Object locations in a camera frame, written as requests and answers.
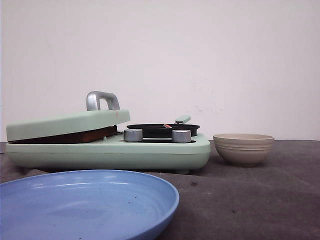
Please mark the white bread slice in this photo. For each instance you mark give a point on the white bread slice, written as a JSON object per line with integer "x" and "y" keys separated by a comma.
{"x": 71, "y": 138}

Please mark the beige ribbed ceramic bowl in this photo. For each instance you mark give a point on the beige ribbed ceramic bowl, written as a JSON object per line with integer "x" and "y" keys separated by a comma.
{"x": 243, "y": 149}

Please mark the silver control knob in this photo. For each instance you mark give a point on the silver control knob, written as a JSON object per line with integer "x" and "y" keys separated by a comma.
{"x": 133, "y": 135}
{"x": 181, "y": 136}

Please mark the left silver control knob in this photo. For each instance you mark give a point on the left silver control knob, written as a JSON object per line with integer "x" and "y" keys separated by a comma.
{"x": 133, "y": 135}

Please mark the right silver control knob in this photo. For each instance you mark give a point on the right silver control knob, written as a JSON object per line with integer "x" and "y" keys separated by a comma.
{"x": 181, "y": 136}

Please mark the blue plastic plate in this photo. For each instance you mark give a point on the blue plastic plate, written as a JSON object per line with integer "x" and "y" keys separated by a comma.
{"x": 87, "y": 205}

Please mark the black frying pan green handle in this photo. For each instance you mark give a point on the black frying pan green handle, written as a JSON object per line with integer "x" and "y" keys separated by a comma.
{"x": 158, "y": 131}

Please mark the orange white shrimp pieces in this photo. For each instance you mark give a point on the orange white shrimp pieces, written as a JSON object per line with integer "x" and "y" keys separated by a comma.
{"x": 167, "y": 126}

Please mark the breakfast maker hinged lid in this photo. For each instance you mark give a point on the breakfast maker hinged lid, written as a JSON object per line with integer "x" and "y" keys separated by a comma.
{"x": 102, "y": 110}

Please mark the mint green breakfast maker base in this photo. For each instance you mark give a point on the mint green breakfast maker base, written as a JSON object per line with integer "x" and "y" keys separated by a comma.
{"x": 114, "y": 153}

